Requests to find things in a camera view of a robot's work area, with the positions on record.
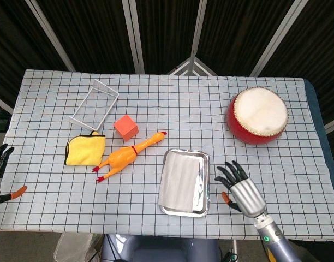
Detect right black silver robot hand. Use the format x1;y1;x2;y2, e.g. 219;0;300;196
214;160;267;218

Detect translucent white plastic sheet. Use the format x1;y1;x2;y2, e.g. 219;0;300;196
158;151;201;212

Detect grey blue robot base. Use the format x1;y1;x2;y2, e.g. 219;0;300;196
101;234;221;262

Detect stainless steel tray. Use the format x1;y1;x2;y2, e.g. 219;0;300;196
158;148;211;218

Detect white black checked tablecloth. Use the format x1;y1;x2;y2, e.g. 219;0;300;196
0;69;334;241

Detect red drum with white skin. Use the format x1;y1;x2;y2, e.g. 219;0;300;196
227;87;289;145

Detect yellow microfibre cloth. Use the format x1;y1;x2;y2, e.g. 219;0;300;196
64;130;106;166

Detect clear plastic bag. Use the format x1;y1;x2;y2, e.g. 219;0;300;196
53;232;102;262

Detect orange rubber chicken toy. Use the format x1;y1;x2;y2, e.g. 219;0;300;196
92;130;168;183

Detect orange cube block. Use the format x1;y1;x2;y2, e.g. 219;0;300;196
113;114;139;142

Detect dark folding screen white frames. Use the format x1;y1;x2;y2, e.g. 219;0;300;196
0;0;334;132

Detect white wire mesh basket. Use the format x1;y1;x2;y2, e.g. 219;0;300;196
68;78;120;131

